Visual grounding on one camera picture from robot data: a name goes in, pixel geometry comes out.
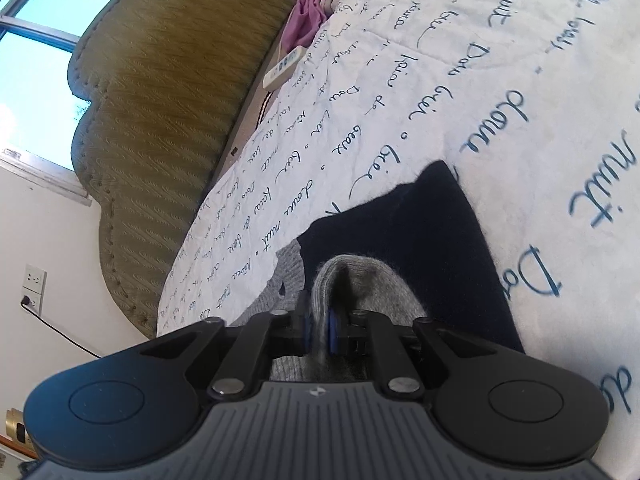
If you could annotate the white script-printed quilt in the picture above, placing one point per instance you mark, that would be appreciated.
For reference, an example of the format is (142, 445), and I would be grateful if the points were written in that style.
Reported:
(500, 110)

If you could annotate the white remote control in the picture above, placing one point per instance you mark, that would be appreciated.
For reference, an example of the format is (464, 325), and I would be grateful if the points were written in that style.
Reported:
(282, 67)

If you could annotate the window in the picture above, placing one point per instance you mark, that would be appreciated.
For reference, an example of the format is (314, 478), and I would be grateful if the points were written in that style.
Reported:
(40, 75)

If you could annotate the olive upholstered headboard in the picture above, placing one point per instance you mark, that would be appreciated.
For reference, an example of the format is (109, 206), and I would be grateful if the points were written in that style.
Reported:
(165, 110)

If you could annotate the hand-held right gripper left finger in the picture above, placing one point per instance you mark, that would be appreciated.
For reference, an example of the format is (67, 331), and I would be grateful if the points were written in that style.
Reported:
(306, 332)

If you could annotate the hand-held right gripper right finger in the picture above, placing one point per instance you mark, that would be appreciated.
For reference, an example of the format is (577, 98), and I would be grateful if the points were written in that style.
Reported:
(333, 332)

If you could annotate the grey sweater with navy sleeves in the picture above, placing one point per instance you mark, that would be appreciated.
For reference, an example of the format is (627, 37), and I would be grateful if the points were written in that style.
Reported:
(450, 260)

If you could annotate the purple cloth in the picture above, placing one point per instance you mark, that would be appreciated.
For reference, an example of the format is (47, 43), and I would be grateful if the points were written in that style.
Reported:
(305, 15)

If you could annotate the white wall socket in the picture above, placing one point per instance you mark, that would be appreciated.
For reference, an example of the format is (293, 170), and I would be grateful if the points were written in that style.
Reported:
(36, 300)
(36, 276)

